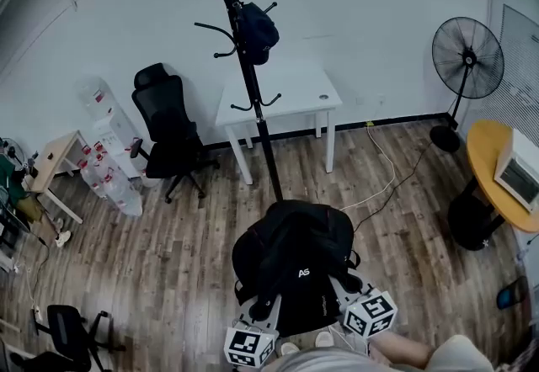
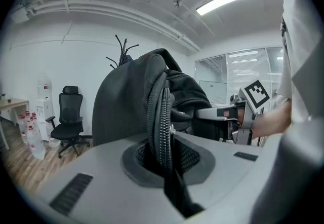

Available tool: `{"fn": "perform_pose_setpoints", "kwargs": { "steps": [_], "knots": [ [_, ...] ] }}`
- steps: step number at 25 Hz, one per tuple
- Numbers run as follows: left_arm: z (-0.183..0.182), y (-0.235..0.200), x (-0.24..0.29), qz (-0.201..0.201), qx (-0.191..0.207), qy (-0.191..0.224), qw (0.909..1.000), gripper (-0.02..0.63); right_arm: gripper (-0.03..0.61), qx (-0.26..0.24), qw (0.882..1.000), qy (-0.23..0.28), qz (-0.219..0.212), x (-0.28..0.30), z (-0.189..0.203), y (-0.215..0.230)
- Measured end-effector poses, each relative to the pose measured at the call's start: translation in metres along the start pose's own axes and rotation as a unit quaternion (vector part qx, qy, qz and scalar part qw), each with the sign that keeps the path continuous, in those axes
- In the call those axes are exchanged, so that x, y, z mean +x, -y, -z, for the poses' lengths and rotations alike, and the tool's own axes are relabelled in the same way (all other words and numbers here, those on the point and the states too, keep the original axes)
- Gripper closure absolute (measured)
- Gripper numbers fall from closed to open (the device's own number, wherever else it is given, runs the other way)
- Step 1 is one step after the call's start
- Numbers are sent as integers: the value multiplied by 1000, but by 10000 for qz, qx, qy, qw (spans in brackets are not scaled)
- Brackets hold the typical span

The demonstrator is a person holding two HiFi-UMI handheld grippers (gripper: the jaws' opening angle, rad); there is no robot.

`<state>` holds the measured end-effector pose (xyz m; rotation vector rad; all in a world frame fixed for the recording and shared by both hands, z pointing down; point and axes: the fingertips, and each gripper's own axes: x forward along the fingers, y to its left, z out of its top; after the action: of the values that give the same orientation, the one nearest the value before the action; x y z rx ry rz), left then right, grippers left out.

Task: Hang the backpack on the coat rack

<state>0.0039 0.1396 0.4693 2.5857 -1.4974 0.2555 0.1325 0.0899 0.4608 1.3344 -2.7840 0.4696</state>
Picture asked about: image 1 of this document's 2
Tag black mesh office chair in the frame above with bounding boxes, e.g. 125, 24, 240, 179
130, 62, 221, 205

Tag small black desk fan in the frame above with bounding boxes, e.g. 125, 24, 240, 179
0, 136, 23, 162

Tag small wooden table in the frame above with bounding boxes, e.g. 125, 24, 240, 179
28, 130, 92, 225

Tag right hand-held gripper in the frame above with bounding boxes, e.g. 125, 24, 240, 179
328, 268, 399, 340

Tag blue and black device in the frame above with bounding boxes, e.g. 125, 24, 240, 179
495, 276, 528, 311

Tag white desk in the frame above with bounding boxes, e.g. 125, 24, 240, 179
215, 61, 344, 186

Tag person's grey shirt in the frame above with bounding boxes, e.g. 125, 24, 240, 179
260, 334, 511, 372

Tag black backpack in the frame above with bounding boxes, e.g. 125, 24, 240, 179
231, 199, 361, 338

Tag black armless swivel chair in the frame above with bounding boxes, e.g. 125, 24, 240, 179
9, 304, 127, 372

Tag dark cap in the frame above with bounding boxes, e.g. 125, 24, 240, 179
234, 2, 280, 66

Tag black standing fan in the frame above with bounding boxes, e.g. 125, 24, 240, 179
429, 16, 506, 154

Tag white floor cable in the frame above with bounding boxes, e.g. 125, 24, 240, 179
339, 121, 398, 212

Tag window blinds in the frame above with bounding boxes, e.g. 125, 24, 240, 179
483, 0, 539, 136

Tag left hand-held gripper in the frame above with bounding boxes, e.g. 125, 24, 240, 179
222, 293, 282, 369

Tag black floor cable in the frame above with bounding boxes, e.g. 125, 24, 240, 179
352, 137, 435, 233

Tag white box appliance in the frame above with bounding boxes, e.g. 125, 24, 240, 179
493, 128, 539, 214

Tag round yellow table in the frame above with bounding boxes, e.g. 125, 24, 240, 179
446, 119, 539, 252

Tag person's right forearm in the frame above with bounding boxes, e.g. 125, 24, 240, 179
367, 331, 435, 368

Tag black coat rack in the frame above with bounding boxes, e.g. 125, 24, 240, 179
184, 0, 285, 202

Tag pile of clear water bottles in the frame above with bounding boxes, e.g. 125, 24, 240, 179
77, 141, 144, 218

